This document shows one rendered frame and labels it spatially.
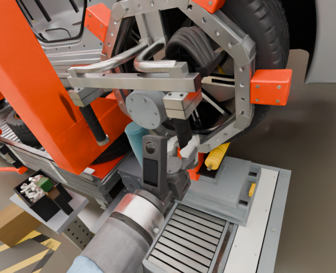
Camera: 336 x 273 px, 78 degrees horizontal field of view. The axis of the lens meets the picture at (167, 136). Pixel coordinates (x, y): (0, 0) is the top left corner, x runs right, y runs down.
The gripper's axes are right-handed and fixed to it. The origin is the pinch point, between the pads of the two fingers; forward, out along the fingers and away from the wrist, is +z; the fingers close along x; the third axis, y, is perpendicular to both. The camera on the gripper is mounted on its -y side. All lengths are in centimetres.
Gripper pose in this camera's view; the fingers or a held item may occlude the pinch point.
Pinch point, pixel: (188, 135)
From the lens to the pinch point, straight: 51.8
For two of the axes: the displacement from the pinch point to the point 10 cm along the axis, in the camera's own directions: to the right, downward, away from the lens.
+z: 4.9, -6.2, 6.2
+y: 2.3, 7.7, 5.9
